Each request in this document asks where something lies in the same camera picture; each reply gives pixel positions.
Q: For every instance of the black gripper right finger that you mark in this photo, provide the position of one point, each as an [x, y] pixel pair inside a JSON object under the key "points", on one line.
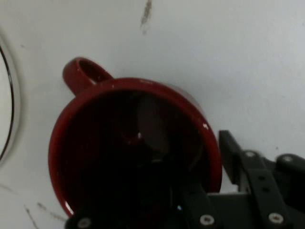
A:
{"points": [[262, 190]]}

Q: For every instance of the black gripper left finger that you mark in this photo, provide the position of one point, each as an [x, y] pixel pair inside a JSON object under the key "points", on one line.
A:
{"points": [[81, 221]]}

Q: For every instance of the red ceramic mug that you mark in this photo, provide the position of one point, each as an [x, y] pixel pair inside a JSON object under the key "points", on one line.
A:
{"points": [[78, 133]]}

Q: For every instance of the white plate with black rim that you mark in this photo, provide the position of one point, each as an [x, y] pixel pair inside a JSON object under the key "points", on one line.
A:
{"points": [[6, 107]]}

